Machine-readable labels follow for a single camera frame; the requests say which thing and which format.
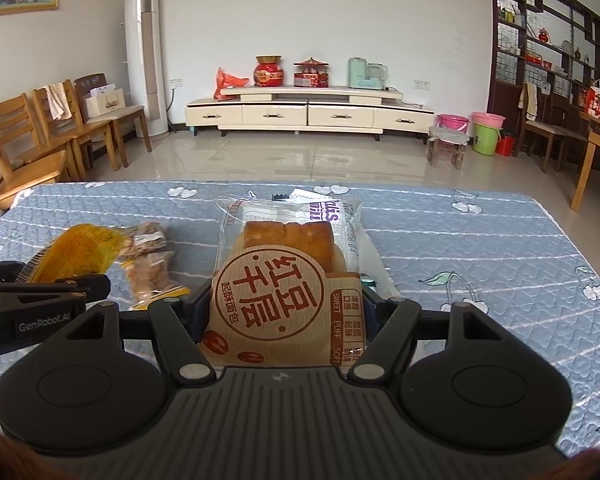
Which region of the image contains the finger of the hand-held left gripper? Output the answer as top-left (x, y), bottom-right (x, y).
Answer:
top-left (0, 257), bottom-right (28, 284)
top-left (0, 272), bottom-right (112, 306)

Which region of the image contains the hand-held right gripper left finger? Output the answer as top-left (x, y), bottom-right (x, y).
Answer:
top-left (70, 281), bottom-right (217, 385)

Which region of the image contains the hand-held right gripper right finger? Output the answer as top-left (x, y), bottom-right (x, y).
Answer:
top-left (347, 284), bottom-right (511, 382)

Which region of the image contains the yellow snack packet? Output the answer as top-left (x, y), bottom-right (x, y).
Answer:
top-left (22, 223), bottom-right (132, 284)

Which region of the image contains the red bean bread packet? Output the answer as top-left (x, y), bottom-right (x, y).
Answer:
top-left (200, 194), bottom-right (382, 370)

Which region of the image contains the clear bag of biscuits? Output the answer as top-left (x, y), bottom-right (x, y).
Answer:
top-left (116, 221), bottom-right (192, 312)

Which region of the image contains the plain wooden chair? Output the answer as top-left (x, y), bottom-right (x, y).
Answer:
top-left (0, 109), bottom-right (67, 212)
top-left (0, 92), bottom-right (87, 184)

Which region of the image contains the blue quilted printed blanket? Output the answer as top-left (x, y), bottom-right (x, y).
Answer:
top-left (0, 180), bottom-right (600, 457)

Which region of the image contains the wooden chair with white towel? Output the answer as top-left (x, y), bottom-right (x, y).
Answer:
top-left (32, 79), bottom-right (119, 177)

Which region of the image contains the wooden chair with paper bag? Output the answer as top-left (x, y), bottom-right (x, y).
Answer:
top-left (74, 73), bottom-right (154, 169)

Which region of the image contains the white hanging towel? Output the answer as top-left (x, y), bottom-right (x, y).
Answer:
top-left (44, 82), bottom-right (74, 121)

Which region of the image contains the small wooden stool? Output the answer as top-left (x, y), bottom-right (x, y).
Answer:
top-left (427, 126), bottom-right (469, 169)

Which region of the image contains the white paper bag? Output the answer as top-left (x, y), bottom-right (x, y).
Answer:
top-left (83, 87), bottom-right (127, 119)

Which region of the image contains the pink plastic basin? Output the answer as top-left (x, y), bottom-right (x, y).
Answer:
top-left (437, 113), bottom-right (469, 134)

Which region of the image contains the cream TV cabinet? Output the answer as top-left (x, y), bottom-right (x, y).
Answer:
top-left (184, 85), bottom-right (436, 142)

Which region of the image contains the green bucket with pink rim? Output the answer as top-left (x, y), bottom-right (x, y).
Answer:
top-left (472, 112), bottom-right (507, 156)

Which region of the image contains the orange plastic bag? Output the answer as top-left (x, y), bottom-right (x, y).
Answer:
top-left (214, 66), bottom-right (250, 101)

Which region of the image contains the white standing air conditioner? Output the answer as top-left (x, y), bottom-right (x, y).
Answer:
top-left (124, 0), bottom-right (169, 138)

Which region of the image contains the mint green kitchen appliance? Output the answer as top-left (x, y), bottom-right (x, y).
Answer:
top-left (348, 57), bottom-right (389, 91)

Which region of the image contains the red decorative box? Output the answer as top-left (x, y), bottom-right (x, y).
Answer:
top-left (293, 57), bottom-right (330, 88)

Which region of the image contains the red round vase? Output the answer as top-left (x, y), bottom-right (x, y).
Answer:
top-left (253, 55), bottom-right (285, 88)

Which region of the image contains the wooden chair with beige towel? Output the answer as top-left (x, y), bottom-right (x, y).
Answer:
top-left (517, 82), bottom-right (587, 174)

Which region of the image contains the beige hanging towel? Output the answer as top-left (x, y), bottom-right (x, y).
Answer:
top-left (518, 82), bottom-right (539, 122)

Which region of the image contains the red gift bag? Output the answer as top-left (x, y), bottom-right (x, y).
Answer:
top-left (582, 79), bottom-right (600, 121)

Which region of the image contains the dark wooden shelf unit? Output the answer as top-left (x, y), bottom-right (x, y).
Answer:
top-left (489, 0), bottom-right (600, 128)

